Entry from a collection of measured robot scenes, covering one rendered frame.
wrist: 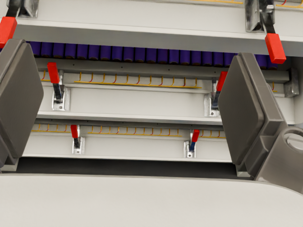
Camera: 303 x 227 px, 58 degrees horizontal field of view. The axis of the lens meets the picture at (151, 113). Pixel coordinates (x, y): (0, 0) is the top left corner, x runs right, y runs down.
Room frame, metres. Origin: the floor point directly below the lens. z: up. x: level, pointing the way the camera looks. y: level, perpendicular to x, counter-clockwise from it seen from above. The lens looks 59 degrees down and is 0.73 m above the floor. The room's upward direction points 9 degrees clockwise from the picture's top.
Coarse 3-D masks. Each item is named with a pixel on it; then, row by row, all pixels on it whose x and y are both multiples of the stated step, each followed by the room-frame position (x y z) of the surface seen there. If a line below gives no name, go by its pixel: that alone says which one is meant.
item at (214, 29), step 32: (0, 0) 0.24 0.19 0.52; (64, 0) 0.25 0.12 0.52; (96, 0) 0.26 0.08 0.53; (128, 0) 0.27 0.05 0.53; (160, 0) 0.28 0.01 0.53; (192, 0) 0.28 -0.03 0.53; (224, 0) 0.29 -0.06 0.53; (32, 32) 0.23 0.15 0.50; (64, 32) 0.23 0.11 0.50; (96, 32) 0.23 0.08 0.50; (128, 32) 0.24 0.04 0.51; (160, 32) 0.24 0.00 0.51; (192, 32) 0.25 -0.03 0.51; (224, 32) 0.25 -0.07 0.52; (256, 32) 0.26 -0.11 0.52; (288, 32) 0.27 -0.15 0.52
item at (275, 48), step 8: (264, 8) 0.27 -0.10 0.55; (272, 8) 0.26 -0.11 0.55; (264, 16) 0.26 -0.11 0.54; (264, 24) 0.25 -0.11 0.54; (272, 24) 0.25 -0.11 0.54; (272, 32) 0.24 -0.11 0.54; (272, 40) 0.22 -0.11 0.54; (272, 48) 0.21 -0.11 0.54; (280, 48) 0.21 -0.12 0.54; (272, 56) 0.20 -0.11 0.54; (280, 56) 0.20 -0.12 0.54
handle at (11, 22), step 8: (16, 0) 0.22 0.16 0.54; (16, 8) 0.21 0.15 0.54; (8, 16) 0.20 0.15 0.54; (16, 16) 0.20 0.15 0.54; (0, 24) 0.19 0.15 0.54; (8, 24) 0.19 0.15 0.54; (16, 24) 0.20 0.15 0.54; (0, 32) 0.18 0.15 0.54; (8, 32) 0.18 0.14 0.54; (0, 40) 0.17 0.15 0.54
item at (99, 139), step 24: (48, 120) 0.28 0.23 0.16; (72, 120) 0.29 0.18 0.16; (96, 120) 0.30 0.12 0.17; (48, 144) 0.24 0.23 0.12; (72, 144) 0.25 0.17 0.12; (96, 144) 0.26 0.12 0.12; (120, 144) 0.27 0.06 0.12; (144, 144) 0.27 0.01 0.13; (168, 144) 0.28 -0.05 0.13; (192, 144) 0.28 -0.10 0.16; (216, 144) 0.30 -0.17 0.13
